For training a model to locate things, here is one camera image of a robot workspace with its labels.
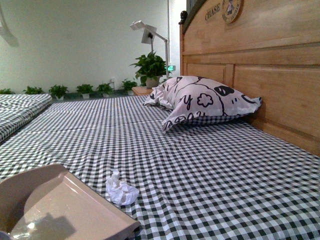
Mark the white tissue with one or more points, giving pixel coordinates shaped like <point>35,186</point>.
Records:
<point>120,192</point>

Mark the beige plastic dustpan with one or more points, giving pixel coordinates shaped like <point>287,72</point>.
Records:
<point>50,203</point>

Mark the cartoon print pillow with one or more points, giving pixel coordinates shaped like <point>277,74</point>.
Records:
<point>198,100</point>

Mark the wooden nightstand far side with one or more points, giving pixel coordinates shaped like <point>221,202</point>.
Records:
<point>141,90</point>

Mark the small potted plant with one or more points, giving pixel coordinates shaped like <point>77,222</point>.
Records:
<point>105,89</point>
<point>128,85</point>
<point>33,90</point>
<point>6,91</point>
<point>59,91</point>
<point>84,90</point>

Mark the green digital clock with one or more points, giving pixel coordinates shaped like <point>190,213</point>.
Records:
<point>170,68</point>

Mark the large potted green plant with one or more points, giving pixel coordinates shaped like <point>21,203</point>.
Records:
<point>151,68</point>

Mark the wooden headboard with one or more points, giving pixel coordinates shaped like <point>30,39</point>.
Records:
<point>270,50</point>

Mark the folded checkered blanket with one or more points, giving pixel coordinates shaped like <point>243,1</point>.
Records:
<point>16,110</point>

